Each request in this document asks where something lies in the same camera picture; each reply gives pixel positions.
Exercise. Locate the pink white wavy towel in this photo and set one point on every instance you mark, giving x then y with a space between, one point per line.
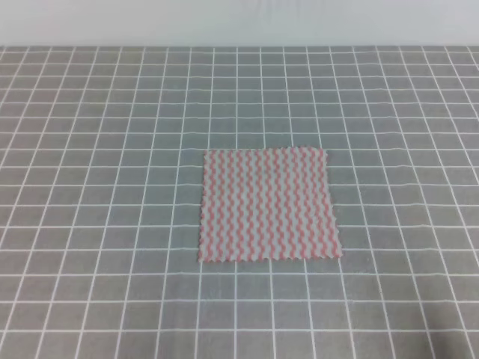
267 204

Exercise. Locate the grey grid tablecloth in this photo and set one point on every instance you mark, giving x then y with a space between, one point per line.
101 183

